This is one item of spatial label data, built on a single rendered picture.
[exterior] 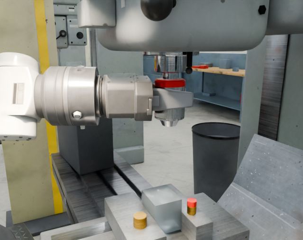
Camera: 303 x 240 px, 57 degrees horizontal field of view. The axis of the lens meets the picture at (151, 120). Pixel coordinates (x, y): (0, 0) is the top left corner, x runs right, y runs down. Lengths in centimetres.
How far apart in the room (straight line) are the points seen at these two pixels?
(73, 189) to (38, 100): 47
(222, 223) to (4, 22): 183
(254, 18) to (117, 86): 19
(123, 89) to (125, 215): 23
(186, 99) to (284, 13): 16
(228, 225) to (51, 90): 39
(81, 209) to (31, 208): 167
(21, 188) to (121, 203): 181
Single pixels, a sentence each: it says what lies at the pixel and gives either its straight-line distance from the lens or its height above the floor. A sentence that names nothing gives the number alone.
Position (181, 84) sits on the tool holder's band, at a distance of 41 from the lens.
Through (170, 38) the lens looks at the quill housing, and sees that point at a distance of 31.
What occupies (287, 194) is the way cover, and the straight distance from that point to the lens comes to 73.
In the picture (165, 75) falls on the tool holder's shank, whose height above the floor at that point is 127.
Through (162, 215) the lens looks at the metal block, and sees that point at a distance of 50.
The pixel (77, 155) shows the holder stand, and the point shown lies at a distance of 89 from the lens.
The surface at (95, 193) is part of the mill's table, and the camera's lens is 81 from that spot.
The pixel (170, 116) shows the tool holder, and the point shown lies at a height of 122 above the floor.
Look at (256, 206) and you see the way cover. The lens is 75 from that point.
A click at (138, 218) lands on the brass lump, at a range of 46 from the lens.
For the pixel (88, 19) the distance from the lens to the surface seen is 36.
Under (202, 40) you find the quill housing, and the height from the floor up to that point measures 132.
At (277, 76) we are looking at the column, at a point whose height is 125.
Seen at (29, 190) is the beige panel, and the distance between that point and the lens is 233.
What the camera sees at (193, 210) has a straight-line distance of 50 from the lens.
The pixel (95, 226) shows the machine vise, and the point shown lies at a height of 100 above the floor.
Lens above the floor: 131
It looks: 15 degrees down
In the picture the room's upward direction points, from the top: straight up
